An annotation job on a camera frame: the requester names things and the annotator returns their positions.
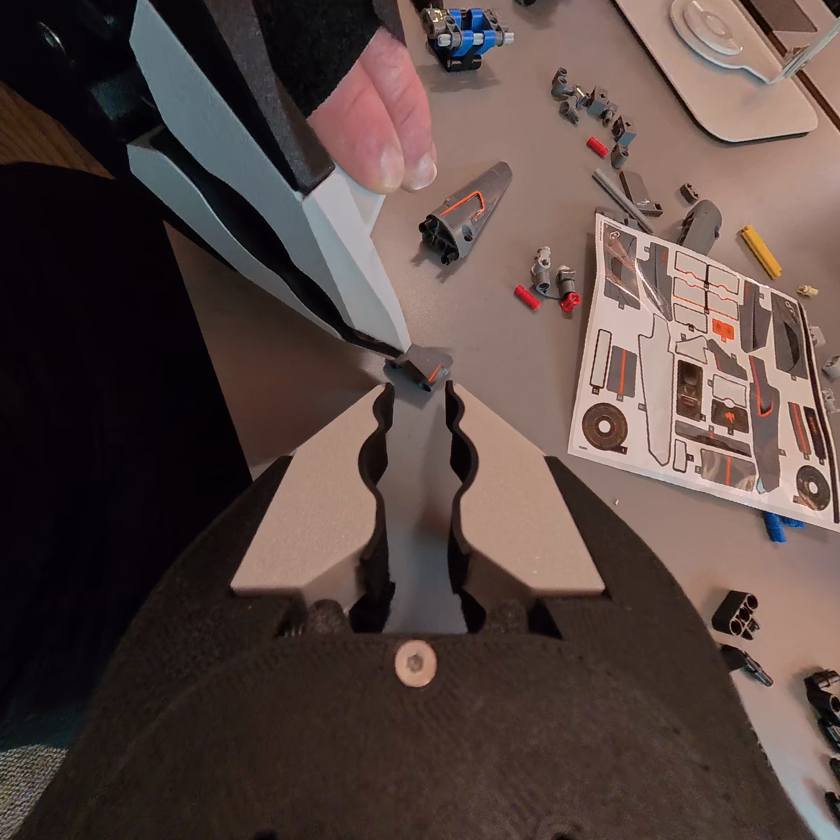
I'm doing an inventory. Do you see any grey axle rod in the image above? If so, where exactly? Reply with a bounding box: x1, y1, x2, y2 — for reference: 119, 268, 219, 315
592, 168, 654, 234

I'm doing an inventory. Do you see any blue lego pin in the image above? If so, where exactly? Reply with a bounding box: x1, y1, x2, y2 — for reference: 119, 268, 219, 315
761, 511, 807, 544

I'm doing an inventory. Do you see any pile of black lego pieces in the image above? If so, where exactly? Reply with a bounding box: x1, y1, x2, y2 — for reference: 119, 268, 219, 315
804, 668, 840, 821

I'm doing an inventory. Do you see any cluster of grey lego connectors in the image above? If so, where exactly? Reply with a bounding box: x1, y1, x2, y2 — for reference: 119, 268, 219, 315
550, 67, 639, 170

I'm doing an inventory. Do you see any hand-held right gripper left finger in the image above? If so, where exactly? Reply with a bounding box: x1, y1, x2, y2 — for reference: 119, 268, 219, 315
230, 382, 396, 632

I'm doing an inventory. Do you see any blue and black lego assembly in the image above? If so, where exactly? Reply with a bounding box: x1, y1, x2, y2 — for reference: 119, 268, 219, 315
420, 5, 514, 72

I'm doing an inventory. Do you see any lego sticker sheet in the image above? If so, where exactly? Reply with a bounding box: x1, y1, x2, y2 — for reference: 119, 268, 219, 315
567, 211, 840, 526

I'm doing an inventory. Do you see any grey monitor stand base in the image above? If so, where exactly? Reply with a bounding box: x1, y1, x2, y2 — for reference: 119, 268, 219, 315
613, 0, 820, 144

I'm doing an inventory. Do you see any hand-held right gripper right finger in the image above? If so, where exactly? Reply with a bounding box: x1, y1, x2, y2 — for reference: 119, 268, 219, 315
444, 379, 606, 632

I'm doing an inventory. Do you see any grey cone lego assembly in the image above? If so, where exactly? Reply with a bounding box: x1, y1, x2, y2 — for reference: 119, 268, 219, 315
418, 161, 514, 266

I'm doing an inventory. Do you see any black lego pin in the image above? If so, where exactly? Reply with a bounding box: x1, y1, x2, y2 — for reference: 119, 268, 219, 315
720, 644, 774, 686

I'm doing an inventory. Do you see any yellow axle brick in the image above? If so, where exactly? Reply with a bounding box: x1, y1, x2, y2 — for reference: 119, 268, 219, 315
742, 225, 783, 280

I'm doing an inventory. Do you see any black three-hole lego beam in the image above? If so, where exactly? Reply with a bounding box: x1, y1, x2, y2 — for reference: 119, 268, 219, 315
710, 589, 762, 639

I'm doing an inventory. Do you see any person's left hand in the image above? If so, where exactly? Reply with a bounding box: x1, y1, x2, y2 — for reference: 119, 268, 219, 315
307, 31, 438, 194

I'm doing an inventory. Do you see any dark grey lego panel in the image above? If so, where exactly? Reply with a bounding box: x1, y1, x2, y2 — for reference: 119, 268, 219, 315
619, 171, 664, 217

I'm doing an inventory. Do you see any person's black trouser leg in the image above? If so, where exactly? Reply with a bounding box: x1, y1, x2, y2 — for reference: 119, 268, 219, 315
0, 164, 253, 729

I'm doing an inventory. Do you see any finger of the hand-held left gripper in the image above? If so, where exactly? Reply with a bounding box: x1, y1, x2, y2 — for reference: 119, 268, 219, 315
130, 0, 414, 360
126, 140, 396, 358

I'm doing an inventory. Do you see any small dark grey lego piece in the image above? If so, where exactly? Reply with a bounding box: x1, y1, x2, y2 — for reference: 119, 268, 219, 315
384, 351, 454, 396

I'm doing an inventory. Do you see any dark grey rounded lego shell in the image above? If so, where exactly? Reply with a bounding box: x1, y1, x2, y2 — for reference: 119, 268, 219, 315
676, 199, 723, 252

